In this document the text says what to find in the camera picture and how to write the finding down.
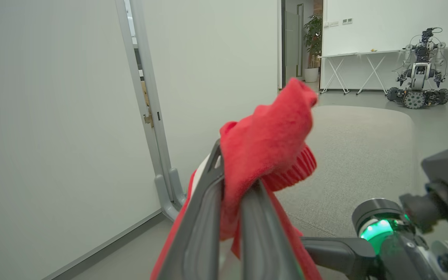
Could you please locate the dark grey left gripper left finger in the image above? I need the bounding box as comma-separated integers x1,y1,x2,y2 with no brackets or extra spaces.
157,140,225,280

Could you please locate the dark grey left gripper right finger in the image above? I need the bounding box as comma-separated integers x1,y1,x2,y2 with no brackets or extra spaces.
240,180,305,280

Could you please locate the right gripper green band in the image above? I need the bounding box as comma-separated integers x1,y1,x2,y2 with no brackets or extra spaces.
301,198,448,280

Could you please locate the red knit clothing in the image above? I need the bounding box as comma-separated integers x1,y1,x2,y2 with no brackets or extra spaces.
150,78,323,280

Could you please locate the wheeled grey background robot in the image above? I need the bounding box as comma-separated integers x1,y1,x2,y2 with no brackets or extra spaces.
386,27,448,109

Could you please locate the glass door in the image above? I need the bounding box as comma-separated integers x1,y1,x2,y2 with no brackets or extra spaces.
284,4,305,78

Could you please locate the green potted plant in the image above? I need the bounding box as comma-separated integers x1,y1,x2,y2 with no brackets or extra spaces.
304,15,323,69

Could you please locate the grey door frame post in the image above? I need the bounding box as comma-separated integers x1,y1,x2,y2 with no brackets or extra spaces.
114,0,188,221

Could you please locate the white wall switch panel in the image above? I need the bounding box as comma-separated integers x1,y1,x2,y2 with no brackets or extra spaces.
324,17,353,28

